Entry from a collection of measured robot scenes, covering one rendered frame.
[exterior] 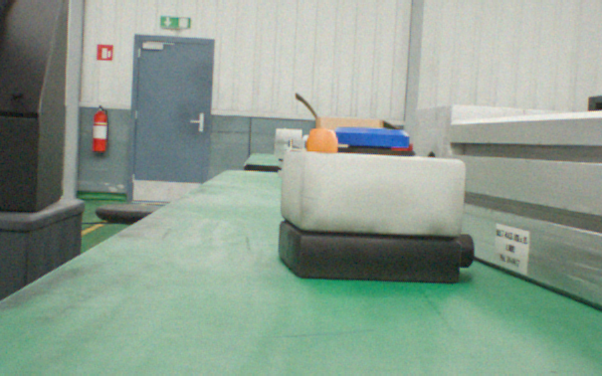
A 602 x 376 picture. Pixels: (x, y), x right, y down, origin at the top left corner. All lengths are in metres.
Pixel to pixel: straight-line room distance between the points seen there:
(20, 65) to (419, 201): 0.41
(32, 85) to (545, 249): 0.44
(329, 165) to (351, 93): 11.20
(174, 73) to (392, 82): 2.74
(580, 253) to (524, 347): 0.12
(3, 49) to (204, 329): 0.50
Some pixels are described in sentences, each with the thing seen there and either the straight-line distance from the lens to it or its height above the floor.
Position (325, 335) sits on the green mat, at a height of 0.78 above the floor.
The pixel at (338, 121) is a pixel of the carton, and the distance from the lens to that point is 2.76.
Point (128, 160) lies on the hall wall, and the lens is 11.68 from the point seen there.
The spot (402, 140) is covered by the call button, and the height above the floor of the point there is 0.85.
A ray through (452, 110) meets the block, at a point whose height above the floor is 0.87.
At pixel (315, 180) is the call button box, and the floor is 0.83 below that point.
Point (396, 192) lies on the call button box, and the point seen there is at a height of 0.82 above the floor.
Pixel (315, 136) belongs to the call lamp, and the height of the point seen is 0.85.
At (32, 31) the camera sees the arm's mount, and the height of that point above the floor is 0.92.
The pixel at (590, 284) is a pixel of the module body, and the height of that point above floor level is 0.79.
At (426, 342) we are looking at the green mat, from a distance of 0.31.
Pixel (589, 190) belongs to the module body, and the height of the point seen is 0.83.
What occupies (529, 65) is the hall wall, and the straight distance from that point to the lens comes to 12.04.
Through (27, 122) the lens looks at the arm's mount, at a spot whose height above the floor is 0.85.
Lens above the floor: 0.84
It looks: 3 degrees down
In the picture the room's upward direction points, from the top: 3 degrees clockwise
